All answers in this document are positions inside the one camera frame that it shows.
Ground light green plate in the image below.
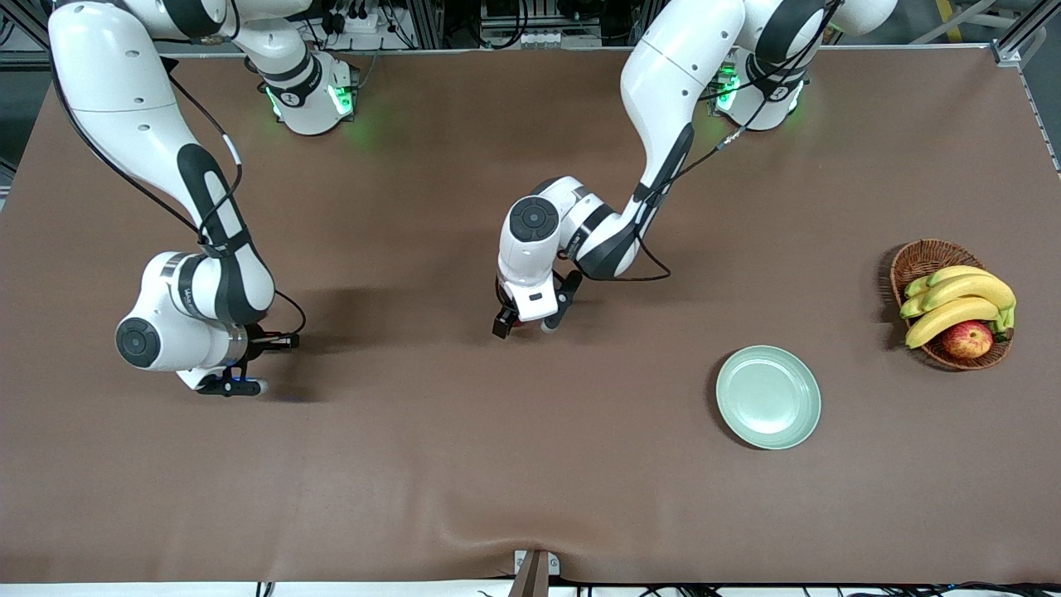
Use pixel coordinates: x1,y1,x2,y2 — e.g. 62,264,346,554
715,345,822,451

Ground brown table cloth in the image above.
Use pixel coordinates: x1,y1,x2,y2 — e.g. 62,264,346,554
0,47,1061,585

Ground white power strip with plugs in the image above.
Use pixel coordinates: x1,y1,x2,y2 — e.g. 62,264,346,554
323,0,380,35

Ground brown wicker basket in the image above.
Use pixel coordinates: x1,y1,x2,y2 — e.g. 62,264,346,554
889,239,1015,371

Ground long yellow banana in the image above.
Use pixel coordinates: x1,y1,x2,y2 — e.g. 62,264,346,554
920,273,1017,313
905,297,1014,350

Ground medium green-tipped banana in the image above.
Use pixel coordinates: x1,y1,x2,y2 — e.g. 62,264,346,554
927,265,993,288

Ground red yellow apple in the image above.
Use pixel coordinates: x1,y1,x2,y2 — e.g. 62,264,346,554
942,320,994,360

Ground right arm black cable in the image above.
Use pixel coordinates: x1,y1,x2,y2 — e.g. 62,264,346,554
50,58,308,341

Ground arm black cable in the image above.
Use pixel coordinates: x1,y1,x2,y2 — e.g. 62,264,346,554
564,0,838,283
50,58,308,341

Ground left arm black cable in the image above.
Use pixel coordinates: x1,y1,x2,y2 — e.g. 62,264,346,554
564,0,838,283

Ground metal table bracket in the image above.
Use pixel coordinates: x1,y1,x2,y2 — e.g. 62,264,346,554
514,550,561,597

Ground aluminium frame post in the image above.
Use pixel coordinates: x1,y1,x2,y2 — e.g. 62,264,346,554
410,0,446,49

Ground aluminium frame corner rail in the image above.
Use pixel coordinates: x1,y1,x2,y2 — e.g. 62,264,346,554
991,0,1061,175

